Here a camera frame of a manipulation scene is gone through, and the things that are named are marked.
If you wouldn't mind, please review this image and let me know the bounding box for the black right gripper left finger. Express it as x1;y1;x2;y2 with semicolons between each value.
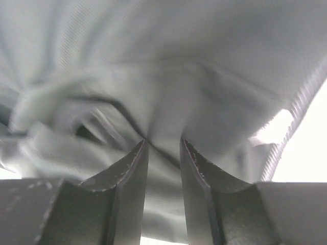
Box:
1;140;149;244

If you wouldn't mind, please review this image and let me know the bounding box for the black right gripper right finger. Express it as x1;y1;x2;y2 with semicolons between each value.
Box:
180;139;326;245

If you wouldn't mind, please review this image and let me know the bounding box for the grey t shirt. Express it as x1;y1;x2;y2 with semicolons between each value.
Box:
1;1;326;243

